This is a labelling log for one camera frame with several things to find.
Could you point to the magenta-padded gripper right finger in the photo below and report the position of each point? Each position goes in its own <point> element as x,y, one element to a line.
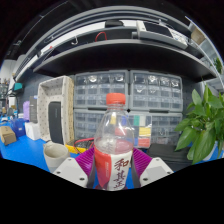
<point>154,169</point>

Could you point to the grey small-parts drawer cabinet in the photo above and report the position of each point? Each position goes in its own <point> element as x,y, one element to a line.
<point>156,91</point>
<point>163,128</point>
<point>85,124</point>
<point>100,89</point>

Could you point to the white box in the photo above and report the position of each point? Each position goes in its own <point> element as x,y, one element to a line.
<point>32,130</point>

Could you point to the black rectangular speaker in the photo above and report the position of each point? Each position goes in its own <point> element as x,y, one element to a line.
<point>55,121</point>

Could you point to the grey wall shelf unit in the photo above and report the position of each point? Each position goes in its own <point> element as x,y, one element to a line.
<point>126,53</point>

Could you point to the purple plastic item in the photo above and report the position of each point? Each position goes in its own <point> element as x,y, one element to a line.
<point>26,110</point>

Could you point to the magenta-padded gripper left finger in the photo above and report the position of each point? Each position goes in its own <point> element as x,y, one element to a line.
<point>71,170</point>

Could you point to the brown cardboard box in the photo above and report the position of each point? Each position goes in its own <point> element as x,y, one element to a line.
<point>6,135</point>

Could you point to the beige perforated plastic basket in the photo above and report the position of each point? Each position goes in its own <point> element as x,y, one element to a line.
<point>45,100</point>

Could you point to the green leafy potted plant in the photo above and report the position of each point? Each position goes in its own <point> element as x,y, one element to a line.
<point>200,133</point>

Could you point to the grey-white ceramic cup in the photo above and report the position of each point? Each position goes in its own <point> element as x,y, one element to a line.
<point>55,155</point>

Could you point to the blue plastic container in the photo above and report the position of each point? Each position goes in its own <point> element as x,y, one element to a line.
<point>18,127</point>

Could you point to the clear red-capped drink bottle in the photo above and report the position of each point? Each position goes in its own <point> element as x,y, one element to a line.
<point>114,146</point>

